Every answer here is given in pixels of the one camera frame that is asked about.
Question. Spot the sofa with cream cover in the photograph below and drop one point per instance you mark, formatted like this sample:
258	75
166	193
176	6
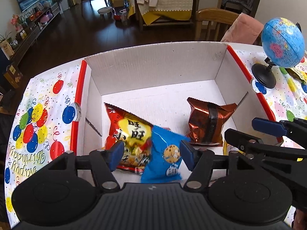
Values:
162	12

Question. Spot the blue cookie packet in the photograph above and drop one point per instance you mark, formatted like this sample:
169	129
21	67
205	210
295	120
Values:
165	159

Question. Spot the yellow small snack packet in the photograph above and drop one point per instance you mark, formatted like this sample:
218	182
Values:
229	148

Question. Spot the red yellow snack bag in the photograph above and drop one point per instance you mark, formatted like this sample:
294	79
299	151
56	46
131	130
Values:
135	133

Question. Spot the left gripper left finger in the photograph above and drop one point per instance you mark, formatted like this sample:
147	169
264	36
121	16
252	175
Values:
103	163

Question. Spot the pink cloth on chair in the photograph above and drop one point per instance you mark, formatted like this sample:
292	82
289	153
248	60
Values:
244	30

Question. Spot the red cardboard box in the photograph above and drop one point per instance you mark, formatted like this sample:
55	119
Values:
155	81

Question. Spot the small round stool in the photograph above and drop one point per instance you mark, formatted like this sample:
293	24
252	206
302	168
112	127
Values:
105	12

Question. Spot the wooden chair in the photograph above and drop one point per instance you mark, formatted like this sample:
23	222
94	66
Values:
219	21

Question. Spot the brown foil snack bag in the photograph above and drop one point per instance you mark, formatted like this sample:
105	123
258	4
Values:
206	121

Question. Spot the wrapper near globe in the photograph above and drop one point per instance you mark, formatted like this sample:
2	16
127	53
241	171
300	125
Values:
297	74

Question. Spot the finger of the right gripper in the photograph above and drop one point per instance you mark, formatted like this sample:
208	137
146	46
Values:
248	145
295	130

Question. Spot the person's hand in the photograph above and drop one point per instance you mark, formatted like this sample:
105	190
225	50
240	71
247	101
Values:
300	220

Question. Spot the balloon pattern tablecloth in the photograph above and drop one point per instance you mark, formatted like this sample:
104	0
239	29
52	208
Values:
49	186

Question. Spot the tv cabinet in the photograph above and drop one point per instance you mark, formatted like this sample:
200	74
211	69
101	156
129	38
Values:
33	31

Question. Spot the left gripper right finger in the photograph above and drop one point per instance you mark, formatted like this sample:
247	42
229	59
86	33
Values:
200	163

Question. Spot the blue desk globe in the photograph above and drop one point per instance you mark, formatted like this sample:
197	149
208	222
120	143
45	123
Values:
284	46

